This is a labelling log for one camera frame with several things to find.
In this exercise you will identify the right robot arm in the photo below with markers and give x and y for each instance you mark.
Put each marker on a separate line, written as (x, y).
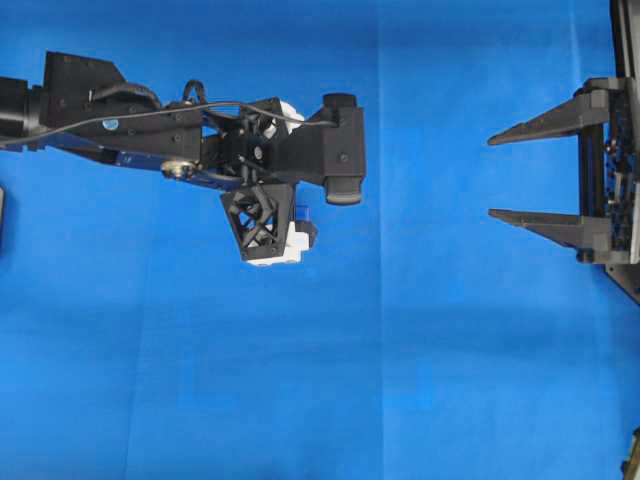
(625, 32)

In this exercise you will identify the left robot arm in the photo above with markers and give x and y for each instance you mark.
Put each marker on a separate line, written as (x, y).
(87, 108)

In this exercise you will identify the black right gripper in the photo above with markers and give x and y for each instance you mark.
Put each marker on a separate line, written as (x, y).
(608, 230)

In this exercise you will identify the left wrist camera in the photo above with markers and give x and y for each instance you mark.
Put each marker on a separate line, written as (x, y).
(328, 151)

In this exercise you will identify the yellow black object corner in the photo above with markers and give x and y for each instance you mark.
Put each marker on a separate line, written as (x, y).
(630, 467)

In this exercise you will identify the blue block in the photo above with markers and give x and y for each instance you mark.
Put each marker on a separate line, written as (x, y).
(302, 213)

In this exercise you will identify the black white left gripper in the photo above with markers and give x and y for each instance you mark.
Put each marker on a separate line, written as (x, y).
(260, 208)

